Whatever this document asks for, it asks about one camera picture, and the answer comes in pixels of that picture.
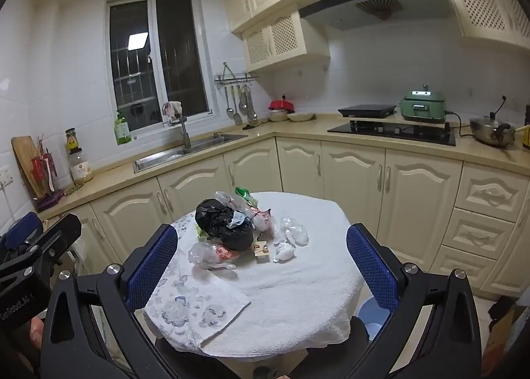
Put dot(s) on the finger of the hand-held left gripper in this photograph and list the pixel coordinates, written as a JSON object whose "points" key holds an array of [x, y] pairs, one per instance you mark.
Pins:
{"points": [[60, 236], [22, 226]]}

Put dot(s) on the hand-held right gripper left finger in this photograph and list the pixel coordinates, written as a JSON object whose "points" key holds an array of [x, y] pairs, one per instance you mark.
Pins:
{"points": [[151, 267]]}

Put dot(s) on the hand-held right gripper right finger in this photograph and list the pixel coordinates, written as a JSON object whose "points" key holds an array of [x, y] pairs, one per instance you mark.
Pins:
{"points": [[370, 267]]}

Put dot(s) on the pale blue plastic bin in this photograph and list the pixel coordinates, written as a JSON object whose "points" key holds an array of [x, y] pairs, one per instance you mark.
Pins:
{"points": [[368, 319]]}

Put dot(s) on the black plastic bag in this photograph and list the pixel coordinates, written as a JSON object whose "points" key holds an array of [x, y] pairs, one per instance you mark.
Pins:
{"points": [[223, 224]]}

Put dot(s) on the green snack packet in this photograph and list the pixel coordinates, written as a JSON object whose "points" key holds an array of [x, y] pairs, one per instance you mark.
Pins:
{"points": [[247, 197]]}

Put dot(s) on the person's left hand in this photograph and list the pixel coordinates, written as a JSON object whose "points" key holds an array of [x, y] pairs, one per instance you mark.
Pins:
{"points": [[35, 331]]}

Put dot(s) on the purple utensil holder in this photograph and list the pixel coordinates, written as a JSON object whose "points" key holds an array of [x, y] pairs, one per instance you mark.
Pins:
{"points": [[49, 199]]}

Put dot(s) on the clear bag with pink scraps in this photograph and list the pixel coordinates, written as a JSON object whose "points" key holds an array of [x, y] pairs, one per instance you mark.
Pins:
{"points": [[207, 257]]}

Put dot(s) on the white spoon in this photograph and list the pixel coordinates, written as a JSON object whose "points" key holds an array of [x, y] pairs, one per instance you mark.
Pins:
{"points": [[51, 176]]}

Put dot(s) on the floral printed cloth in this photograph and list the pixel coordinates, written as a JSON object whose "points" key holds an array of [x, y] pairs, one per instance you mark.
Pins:
{"points": [[194, 304]]}

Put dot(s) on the red kitchen utensils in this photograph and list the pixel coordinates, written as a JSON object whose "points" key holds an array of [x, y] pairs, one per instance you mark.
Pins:
{"points": [[40, 168]]}

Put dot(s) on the pale green wrapper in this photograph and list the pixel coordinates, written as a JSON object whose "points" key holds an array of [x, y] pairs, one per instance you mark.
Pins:
{"points": [[201, 232]]}

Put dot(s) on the wooden cutting board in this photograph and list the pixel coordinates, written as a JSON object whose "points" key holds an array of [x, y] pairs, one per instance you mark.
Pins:
{"points": [[21, 155]]}

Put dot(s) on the glass jar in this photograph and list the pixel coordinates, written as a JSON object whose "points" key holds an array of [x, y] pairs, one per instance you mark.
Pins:
{"points": [[80, 166]]}

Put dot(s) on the person's dark trouser leg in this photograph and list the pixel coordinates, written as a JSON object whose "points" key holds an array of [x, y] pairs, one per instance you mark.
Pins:
{"points": [[356, 339]]}

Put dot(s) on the round table white towel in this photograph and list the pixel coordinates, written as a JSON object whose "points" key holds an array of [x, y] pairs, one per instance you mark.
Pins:
{"points": [[298, 292]]}

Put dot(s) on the cream lower cabinets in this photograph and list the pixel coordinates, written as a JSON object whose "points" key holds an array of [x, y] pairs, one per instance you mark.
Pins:
{"points": [[352, 188]]}

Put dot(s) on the crumpled clear plastic bag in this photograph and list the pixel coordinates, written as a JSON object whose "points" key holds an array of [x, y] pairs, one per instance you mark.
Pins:
{"points": [[292, 232]]}

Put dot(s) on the cream carved drawer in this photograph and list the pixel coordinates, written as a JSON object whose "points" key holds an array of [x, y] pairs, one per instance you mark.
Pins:
{"points": [[463, 265], [478, 234], [490, 195]]}

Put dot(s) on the sauce bottle yellow label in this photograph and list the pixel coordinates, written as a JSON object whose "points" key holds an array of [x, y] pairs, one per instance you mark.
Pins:
{"points": [[71, 140]]}

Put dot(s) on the clear plastic wrapper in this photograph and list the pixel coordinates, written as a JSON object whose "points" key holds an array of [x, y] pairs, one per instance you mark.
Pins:
{"points": [[225, 199]]}

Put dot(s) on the small cardboard box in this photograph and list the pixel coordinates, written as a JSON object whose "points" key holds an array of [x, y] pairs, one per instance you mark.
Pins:
{"points": [[261, 253]]}

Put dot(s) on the green detergent bottle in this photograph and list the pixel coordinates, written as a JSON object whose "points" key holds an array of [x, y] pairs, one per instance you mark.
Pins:
{"points": [[122, 128]]}

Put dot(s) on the steel sink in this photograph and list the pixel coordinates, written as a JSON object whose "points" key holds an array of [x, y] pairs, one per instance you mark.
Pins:
{"points": [[198, 143]]}

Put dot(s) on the steel faucet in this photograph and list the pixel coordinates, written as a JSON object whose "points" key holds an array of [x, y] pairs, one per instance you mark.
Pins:
{"points": [[185, 135]]}

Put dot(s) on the black gas stove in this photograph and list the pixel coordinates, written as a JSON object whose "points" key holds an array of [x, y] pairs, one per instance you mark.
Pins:
{"points": [[414, 137]]}

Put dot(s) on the large cardboard box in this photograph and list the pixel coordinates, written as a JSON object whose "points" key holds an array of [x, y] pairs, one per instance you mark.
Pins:
{"points": [[503, 335]]}

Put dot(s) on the long wooden board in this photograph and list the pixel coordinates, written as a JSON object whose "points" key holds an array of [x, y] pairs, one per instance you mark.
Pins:
{"points": [[414, 123]]}

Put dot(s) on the black induction cooker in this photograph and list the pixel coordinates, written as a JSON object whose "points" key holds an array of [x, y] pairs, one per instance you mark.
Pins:
{"points": [[366, 110]]}

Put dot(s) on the pale rag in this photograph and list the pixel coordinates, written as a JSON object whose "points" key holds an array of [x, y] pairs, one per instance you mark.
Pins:
{"points": [[172, 109]]}

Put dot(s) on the beige shallow bowl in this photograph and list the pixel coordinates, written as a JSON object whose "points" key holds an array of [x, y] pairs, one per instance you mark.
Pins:
{"points": [[301, 116]]}

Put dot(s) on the green electric pot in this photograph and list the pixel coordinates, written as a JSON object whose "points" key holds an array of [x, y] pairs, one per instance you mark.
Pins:
{"points": [[422, 108]]}

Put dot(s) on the steel spatula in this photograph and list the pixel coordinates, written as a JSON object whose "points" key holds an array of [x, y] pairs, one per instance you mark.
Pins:
{"points": [[237, 117]]}

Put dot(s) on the steel ladle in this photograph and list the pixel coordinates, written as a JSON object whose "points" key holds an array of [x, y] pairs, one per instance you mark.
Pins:
{"points": [[229, 110]]}

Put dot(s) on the white bowl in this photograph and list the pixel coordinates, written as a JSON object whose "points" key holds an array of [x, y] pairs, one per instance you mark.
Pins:
{"points": [[278, 115]]}

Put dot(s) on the steel wok with lid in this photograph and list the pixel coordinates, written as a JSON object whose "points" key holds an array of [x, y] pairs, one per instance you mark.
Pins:
{"points": [[490, 130]]}

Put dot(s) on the steel skimmer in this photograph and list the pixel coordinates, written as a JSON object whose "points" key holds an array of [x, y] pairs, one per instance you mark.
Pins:
{"points": [[251, 112]]}

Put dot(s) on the red lidded bowl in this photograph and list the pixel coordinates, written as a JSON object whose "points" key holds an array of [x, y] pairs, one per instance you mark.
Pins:
{"points": [[281, 105]]}

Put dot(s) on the steel utensil rack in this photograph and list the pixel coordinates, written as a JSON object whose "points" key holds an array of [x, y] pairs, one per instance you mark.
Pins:
{"points": [[236, 77]]}

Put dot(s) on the kitchen window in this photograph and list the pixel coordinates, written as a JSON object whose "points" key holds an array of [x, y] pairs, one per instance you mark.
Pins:
{"points": [[178, 52]]}

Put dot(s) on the dark sauce bottle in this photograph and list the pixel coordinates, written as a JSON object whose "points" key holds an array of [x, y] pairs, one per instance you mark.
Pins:
{"points": [[527, 116]]}

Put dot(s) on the small lattice door cabinet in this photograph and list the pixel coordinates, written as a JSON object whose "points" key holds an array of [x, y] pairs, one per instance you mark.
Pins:
{"points": [[281, 39]]}

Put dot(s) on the long lattice door cabinet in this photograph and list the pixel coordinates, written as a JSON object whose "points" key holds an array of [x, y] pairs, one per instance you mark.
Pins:
{"points": [[484, 2]]}

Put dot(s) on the wall outlet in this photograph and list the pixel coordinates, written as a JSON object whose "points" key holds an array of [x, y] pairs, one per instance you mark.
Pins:
{"points": [[5, 175]]}

